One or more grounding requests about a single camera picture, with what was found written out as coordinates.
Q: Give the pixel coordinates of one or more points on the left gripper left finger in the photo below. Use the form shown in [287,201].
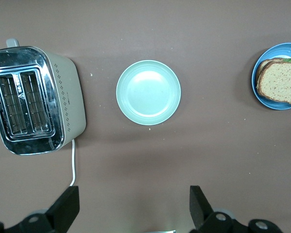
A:
[60,213]

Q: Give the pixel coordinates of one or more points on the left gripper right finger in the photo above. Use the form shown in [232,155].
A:
[201,213]

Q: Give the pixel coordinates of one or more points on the brown bread slice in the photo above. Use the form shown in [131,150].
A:
[281,82]
[264,64]

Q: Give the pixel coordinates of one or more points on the green plate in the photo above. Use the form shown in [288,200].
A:
[148,92]

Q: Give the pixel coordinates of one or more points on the blue plate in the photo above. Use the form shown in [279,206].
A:
[276,52]

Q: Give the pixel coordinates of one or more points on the silver beige toaster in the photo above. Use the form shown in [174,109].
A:
[65,97]

